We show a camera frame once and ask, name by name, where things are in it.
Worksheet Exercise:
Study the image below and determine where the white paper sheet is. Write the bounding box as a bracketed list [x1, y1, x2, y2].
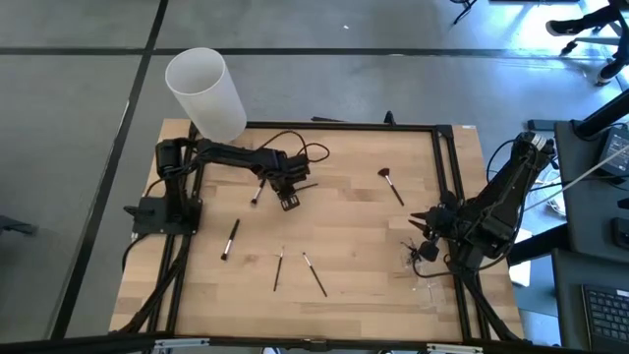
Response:
[507, 226, 536, 290]

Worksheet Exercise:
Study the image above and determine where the white cylindrical cup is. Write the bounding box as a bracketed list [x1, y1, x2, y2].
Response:
[164, 46, 249, 145]

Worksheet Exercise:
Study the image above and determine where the person's leg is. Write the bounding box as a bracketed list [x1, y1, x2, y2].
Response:
[544, 0, 629, 38]
[596, 46, 629, 88]

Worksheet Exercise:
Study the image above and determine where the black chair base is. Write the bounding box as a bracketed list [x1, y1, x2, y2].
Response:
[450, 0, 479, 26]

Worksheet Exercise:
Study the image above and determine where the black desk leg bar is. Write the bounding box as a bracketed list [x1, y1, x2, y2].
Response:
[504, 223, 571, 266]

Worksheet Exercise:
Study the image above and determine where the grey chair base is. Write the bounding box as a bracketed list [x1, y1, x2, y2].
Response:
[559, 34, 623, 56]

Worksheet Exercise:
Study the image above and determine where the black desk device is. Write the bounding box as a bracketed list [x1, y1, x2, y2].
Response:
[596, 126, 629, 179]

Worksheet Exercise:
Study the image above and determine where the black keyboard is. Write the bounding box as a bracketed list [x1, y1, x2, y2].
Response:
[581, 283, 629, 354]

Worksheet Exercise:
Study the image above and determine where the black monitor pole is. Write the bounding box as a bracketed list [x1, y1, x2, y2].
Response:
[571, 88, 629, 143]

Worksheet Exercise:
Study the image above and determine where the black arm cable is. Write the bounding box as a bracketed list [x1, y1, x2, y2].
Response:
[255, 129, 331, 166]
[411, 255, 461, 280]

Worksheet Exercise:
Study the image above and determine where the coiled white cable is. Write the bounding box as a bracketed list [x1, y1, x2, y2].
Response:
[538, 166, 567, 218]

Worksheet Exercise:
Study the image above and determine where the black floor object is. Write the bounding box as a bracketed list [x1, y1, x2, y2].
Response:
[0, 214, 39, 237]

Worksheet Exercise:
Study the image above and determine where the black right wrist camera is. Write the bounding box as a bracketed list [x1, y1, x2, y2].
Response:
[418, 240, 441, 264]

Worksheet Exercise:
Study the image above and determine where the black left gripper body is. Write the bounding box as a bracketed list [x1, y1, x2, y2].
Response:
[267, 154, 312, 191]

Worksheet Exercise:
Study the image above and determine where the silver frame bracket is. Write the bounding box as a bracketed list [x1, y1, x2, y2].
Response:
[152, 336, 211, 351]
[426, 342, 486, 354]

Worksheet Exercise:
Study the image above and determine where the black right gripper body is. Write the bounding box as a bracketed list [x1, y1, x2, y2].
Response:
[425, 204, 466, 237]

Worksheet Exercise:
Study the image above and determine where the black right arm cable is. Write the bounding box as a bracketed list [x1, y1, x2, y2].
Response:
[411, 255, 461, 280]

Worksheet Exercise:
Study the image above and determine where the clear plastic bag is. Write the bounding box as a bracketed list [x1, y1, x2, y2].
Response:
[400, 235, 448, 311]

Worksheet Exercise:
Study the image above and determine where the thick black makeup brush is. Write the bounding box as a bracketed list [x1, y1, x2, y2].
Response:
[219, 217, 242, 263]

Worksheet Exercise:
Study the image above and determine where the black fan makeup brush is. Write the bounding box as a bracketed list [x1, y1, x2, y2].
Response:
[376, 166, 406, 207]

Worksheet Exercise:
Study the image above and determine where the black aluminium table frame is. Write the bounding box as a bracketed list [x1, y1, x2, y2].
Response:
[110, 120, 527, 354]

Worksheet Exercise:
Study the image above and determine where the round grey head powder brush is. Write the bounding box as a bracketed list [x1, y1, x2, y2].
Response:
[250, 177, 268, 207]

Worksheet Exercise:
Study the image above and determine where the dark grey desk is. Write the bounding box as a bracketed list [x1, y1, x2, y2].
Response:
[553, 117, 629, 265]
[549, 247, 629, 354]

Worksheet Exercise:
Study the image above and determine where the long white cable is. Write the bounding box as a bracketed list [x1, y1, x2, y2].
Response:
[521, 144, 629, 213]

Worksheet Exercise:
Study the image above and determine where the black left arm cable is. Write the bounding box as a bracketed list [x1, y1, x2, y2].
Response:
[255, 129, 331, 166]

